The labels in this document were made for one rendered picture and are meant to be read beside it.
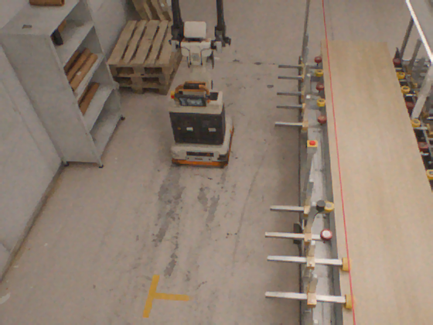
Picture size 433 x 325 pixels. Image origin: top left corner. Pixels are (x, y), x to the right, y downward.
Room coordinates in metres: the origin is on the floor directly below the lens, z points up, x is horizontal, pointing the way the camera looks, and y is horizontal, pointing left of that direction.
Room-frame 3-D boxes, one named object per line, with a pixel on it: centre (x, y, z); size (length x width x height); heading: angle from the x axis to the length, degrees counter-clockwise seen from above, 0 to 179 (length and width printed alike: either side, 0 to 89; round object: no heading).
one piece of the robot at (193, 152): (3.05, 0.41, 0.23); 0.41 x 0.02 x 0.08; 83
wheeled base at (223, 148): (3.37, 0.40, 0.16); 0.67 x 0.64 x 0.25; 173
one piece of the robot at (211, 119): (3.28, 0.41, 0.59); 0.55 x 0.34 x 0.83; 83
